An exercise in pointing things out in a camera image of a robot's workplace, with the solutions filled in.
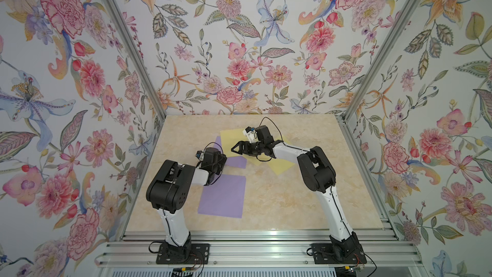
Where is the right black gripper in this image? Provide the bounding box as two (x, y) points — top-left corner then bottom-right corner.
(231, 142), (265, 156)

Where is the yellow paper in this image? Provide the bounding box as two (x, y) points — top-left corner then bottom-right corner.
(220, 128), (249, 158)
(246, 155), (295, 175)

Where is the purple paper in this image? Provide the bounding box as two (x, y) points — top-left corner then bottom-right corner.
(197, 174), (247, 219)
(213, 136), (247, 169)

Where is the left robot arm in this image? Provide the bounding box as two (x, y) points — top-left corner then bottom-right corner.
(146, 147), (227, 258)

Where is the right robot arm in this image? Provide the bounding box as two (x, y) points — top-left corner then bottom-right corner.
(231, 126), (367, 266)

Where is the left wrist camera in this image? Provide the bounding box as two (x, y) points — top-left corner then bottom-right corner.
(196, 151), (204, 161)

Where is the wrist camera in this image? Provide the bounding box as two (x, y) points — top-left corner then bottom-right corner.
(243, 126), (258, 143)
(196, 151), (204, 161)

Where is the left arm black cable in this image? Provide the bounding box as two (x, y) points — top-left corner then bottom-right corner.
(201, 141), (226, 185)

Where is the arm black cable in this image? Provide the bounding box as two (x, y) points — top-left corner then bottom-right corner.
(201, 141), (226, 185)
(255, 116), (308, 162)

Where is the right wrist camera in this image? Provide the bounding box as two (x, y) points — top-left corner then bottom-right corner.
(243, 126), (258, 143)

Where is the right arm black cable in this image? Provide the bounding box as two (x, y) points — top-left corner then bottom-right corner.
(255, 116), (308, 162)

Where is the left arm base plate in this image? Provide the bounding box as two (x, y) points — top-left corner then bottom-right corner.
(156, 242), (210, 265)

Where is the right aluminium corner post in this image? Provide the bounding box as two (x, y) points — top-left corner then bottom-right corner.
(338, 0), (421, 123)

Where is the aluminium corner post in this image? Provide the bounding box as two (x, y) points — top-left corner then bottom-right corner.
(102, 0), (166, 121)
(338, 0), (421, 123)

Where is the aluminium front rail frame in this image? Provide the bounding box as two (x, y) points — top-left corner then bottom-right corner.
(95, 225), (428, 276)

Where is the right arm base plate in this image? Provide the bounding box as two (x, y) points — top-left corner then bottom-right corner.
(306, 243), (367, 266)

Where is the left aluminium corner post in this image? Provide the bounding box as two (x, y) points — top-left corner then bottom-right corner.
(102, 0), (166, 121)

